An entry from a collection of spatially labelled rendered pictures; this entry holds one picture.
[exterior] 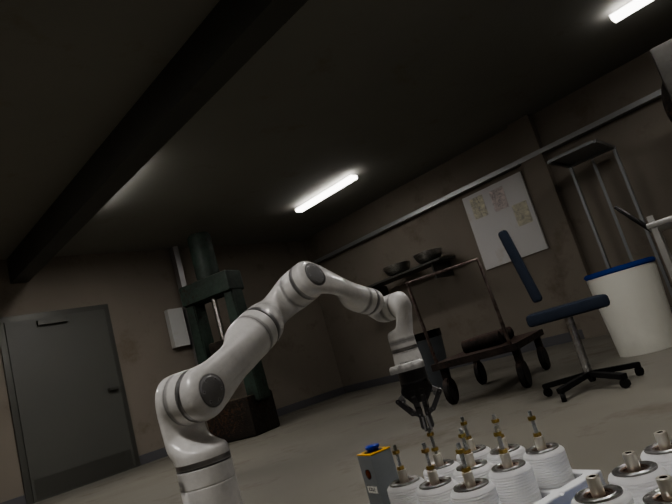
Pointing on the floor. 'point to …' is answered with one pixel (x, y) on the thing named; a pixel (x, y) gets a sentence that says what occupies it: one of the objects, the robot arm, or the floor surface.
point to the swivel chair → (567, 327)
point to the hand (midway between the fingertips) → (427, 422)
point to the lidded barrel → (634, 307)
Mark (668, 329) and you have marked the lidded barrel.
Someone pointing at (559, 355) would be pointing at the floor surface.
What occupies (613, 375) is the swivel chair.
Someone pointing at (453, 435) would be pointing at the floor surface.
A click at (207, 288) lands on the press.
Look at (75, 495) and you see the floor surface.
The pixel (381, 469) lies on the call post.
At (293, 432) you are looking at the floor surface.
